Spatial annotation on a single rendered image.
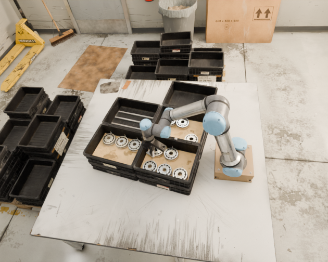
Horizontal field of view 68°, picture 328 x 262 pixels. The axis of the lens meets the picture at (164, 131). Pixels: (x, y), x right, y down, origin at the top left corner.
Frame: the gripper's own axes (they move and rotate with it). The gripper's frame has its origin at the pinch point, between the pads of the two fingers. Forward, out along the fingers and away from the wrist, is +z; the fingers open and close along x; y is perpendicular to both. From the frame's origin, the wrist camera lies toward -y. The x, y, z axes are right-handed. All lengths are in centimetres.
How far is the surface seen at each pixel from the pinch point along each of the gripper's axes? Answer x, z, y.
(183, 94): -66, 2, 5
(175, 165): 2.6, 2.3, -16.6
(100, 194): 39, 15, 29
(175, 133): -23.3, 2.2, -5.6
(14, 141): 17, 46, 167
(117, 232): 56, 15, 3
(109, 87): -62, 14, 85
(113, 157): 13.1, 2.0, 29.4
